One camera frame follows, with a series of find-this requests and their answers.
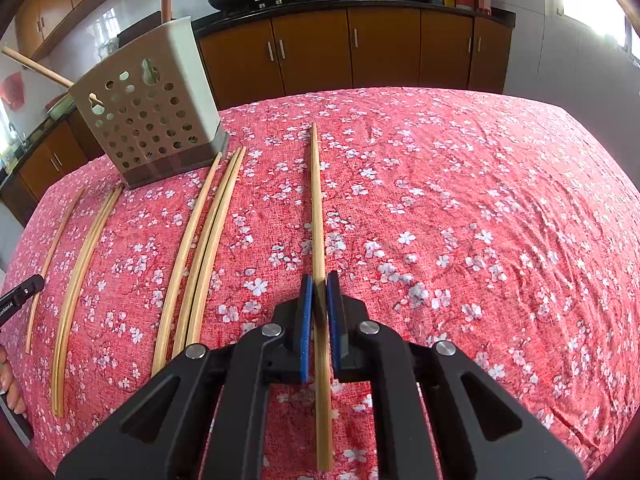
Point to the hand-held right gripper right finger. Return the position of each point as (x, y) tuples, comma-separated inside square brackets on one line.
[(336, 330)]

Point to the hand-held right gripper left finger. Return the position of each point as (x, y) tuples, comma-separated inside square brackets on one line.
[(306, 330)]

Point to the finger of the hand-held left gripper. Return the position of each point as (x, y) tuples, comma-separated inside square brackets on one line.
[(25, 290)]

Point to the white perforated utensil holder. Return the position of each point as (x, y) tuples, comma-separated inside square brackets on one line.
[(150, 125)]

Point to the person's left hand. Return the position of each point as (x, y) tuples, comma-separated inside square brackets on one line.
[(10, 380)]

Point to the metal faucet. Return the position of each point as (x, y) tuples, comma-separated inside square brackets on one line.
[(12, 135)]

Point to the red floral tablecloth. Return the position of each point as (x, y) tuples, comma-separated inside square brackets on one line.
[(450, 210)]

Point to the green basin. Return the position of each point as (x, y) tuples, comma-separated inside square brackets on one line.
[(60, 105)]

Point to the red plastic bag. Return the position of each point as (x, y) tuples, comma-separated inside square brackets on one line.
[(12, 90)]

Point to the light wooden stick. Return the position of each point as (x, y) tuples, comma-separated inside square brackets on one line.
[(35, 67)]

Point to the brown lower kitchen cabinets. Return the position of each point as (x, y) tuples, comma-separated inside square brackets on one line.
[(385, 50)]

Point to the brown kitchen cabinets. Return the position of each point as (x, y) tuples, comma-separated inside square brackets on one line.
[(385, 50), (55, 5)]

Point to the brown upper kitchen cabinets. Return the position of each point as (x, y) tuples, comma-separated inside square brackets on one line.
[(55, 5)]

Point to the gas stove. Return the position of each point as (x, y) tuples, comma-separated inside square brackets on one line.
[(272, 5)]

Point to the black kitchen countertop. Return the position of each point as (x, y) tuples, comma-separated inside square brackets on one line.
[(380, 4)]

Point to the bright window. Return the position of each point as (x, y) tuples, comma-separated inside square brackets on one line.
[(590, 5)]

